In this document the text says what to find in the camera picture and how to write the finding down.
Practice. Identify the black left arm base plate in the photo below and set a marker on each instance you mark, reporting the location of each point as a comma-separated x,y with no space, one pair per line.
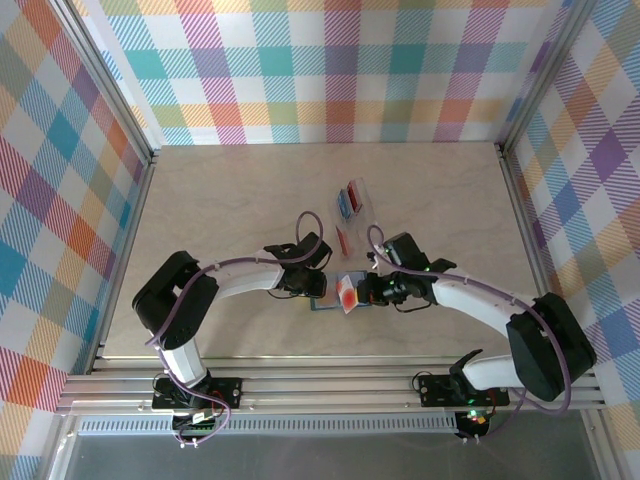
227,392

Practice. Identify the white card with red circle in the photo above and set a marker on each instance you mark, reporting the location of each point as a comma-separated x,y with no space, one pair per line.
347,297

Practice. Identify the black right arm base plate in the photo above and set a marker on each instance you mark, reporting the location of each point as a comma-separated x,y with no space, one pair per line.
435,392

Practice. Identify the electronics board with lit LED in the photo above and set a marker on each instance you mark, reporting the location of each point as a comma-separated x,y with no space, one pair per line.
475,419

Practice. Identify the grey metal base panel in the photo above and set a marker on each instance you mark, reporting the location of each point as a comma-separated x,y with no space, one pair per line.
325,457

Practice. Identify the red card stack black stripe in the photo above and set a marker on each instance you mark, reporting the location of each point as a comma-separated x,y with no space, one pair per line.
343,242

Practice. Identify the aluminium cross rail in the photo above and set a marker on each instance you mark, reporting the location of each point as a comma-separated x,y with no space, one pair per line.
325,385

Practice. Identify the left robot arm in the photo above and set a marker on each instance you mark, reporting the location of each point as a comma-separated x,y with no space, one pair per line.
245,277

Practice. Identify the teal leather card holder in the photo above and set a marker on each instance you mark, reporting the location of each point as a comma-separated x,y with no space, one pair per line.
320,305

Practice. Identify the aluminium frame post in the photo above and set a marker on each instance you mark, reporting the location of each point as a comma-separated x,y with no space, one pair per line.
545,75
107,75

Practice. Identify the red and pink card stack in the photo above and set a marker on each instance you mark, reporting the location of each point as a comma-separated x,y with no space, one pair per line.
354,196

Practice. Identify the electronics board with white plug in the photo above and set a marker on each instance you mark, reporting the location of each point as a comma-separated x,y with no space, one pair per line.
197,419

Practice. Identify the blue card stack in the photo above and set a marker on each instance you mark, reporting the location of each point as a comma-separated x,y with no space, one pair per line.
343,205

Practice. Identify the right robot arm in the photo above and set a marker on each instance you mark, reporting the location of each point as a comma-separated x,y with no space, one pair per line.
470,300

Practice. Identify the aluminium table side rail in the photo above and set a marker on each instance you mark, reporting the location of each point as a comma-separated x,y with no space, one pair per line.
535,250
126,250

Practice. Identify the clear acrylic card stand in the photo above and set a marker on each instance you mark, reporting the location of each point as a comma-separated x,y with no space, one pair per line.
367,215

